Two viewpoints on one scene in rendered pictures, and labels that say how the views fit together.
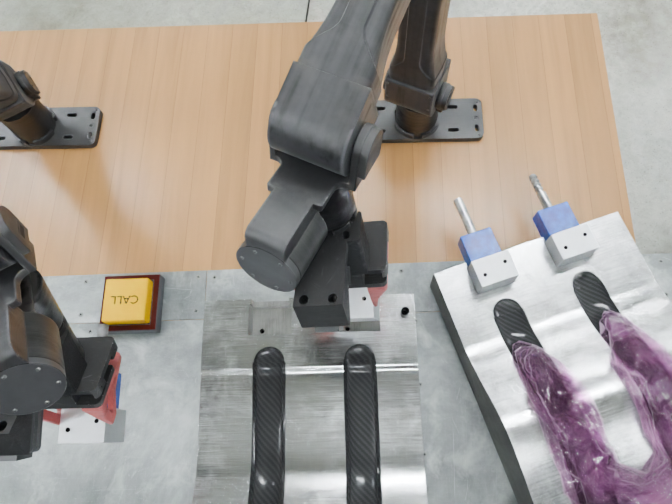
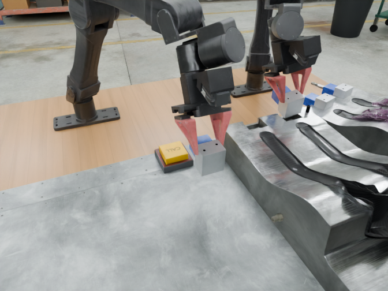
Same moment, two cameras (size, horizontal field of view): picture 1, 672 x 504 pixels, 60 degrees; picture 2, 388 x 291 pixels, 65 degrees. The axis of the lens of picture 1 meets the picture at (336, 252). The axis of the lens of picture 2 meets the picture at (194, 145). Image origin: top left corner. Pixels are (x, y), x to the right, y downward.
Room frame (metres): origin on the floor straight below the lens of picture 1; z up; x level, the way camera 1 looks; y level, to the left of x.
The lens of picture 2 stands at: (-0.29, 0.56, 1.31)
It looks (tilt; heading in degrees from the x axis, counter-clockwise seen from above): 37 degrees down; 329
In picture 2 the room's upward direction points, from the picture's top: straight up
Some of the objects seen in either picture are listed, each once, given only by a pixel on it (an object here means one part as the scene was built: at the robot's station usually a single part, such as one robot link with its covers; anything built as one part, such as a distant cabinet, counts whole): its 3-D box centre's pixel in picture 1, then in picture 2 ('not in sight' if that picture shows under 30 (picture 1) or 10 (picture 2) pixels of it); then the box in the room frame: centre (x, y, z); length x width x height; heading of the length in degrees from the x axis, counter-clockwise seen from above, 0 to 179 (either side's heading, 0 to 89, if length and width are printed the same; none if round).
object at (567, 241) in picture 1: (552, 216); (328, 89); (0.26, -0.29, 0.86); 0.13 x 0.05 x 0.05; 9
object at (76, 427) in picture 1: (97, 382); (200, 144); (0.13, 0.29, 0.93); 0.13 x 0.05 x 0.05; 172
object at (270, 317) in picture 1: (272, 319); (253, 129); (0.19, 0.09, 0.87); 0.05 x 0.05 x 0.04; 82
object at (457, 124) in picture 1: (417, 108); (254, 79); (0.47, -0.16, 0.84); 0.20 x 0.07 x 0.08; 80
